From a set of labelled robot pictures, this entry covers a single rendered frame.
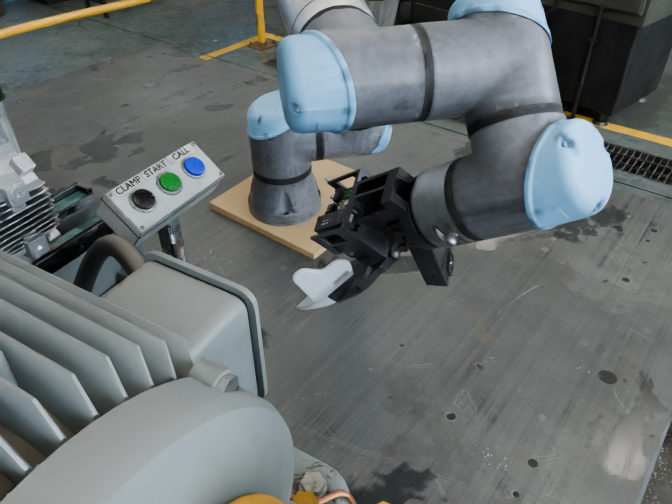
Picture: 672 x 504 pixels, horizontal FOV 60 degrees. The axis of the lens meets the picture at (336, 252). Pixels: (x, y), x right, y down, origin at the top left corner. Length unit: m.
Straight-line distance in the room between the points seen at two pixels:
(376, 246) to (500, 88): 0.20
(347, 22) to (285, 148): 0.62
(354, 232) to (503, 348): 0.47
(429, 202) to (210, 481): 0.37
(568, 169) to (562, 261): 0.73
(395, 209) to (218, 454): 0.38
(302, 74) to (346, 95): 0.04
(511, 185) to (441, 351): 0.52
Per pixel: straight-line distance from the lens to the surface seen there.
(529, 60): 0.48
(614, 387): 0.97
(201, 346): 0.24
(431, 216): 0.50
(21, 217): 0.91
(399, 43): 0.45
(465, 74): 0.46
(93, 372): 0.18
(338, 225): 0.56
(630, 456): 0.90
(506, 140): 0.46
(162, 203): 0.81
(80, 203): 1.14
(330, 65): 0.43
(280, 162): 1.09
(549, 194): 0.45
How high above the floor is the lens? 1.48
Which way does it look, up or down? 38 degrees down
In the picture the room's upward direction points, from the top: straight up
